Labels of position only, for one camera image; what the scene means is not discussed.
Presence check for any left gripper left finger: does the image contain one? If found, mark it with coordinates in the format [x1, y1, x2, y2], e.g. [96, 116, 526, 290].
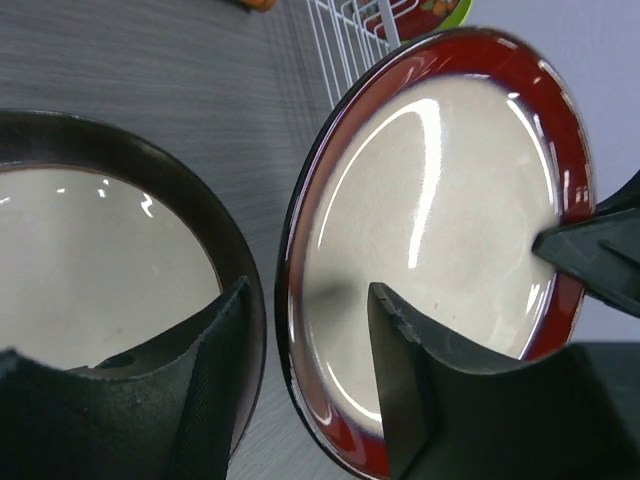
[1, 279, 250, 479]

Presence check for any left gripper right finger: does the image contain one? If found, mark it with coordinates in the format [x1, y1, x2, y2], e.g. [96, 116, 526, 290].
[367, 283, 639, 479]

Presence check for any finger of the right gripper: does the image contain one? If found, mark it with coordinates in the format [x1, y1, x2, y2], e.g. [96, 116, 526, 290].
[532, 175, 639, 317]

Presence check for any brown rimmed cream plate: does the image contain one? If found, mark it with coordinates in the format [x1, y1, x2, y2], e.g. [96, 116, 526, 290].
[1, 110, 266, 446]

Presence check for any red rimmed grey plate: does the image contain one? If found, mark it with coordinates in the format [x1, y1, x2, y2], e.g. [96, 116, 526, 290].
[274, 27, 595, 479]

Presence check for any dark patterned plate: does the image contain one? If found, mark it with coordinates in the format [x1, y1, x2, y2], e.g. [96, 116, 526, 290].
[357, 0, 439, 42]

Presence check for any orange wooden shelf rack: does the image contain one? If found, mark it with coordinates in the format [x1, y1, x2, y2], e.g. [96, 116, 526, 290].
[239, 0, 276, 12]

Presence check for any green plate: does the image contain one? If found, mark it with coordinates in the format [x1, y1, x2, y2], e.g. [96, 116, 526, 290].
[423, 0, 473, 31]

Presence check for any white wire dish rack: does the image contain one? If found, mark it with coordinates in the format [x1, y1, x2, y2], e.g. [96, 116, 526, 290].
[305, 0, 418, 106]

